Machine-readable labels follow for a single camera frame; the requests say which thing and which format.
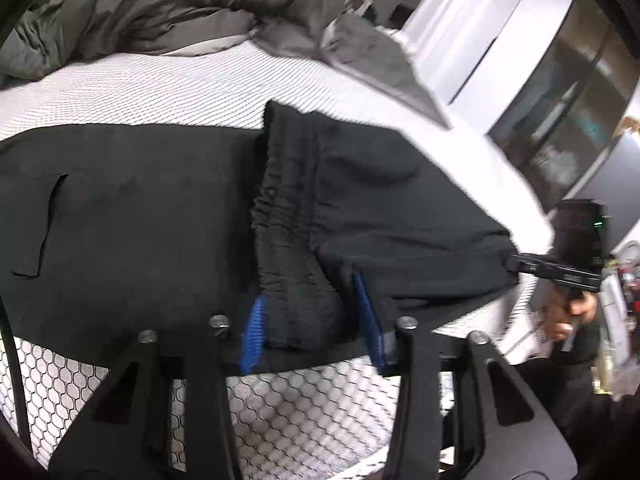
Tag white striped bed mattress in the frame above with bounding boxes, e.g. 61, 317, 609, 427
0, 35, 557, 480

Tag person's right forearm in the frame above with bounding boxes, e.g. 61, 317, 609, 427
515, 317, 603, 411

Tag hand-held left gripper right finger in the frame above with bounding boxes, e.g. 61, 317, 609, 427
350, 271, 580, 480

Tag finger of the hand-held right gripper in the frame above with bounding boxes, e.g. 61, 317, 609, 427
506, 253, 604, 292

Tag black pants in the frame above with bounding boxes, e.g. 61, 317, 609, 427
0, 100, 519, 370

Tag person's right hand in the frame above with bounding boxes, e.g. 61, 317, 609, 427
541, 285, 599, 345

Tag white wardrobe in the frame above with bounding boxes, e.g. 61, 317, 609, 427
400, 0, 581, 136

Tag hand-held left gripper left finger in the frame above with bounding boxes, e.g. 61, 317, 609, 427
48, 296, 273, 480

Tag grey duvet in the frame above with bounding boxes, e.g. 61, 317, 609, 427
0, 0, 452, 129

